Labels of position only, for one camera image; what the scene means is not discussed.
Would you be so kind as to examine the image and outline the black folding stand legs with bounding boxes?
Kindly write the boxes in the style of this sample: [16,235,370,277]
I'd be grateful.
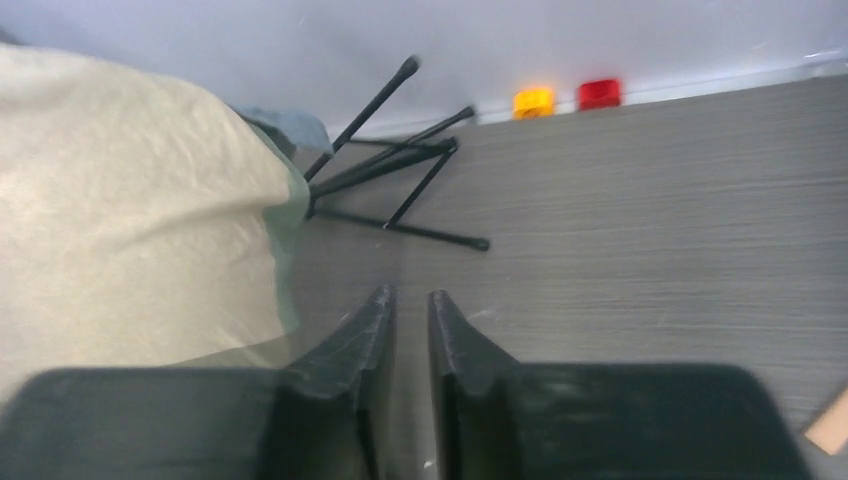
[304,55,491,252]

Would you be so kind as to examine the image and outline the red block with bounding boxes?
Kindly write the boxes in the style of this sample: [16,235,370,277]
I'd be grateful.
[576,78,623,111]

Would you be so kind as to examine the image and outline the yellow orange round block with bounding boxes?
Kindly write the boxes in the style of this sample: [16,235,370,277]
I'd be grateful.
[512,87,557,120]

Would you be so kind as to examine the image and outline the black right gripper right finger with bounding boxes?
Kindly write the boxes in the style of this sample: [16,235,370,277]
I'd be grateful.
[427,290,812,479]

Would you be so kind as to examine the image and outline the blue beige patchwork pillowcase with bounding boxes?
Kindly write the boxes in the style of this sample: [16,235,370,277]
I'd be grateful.
[1,43,332,401]

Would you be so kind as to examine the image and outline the beige wooden block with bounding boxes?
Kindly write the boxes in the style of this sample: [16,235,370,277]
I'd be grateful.
[804,389,847,456]

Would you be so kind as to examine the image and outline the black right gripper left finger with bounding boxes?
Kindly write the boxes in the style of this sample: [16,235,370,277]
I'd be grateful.
[1,286,396,479]

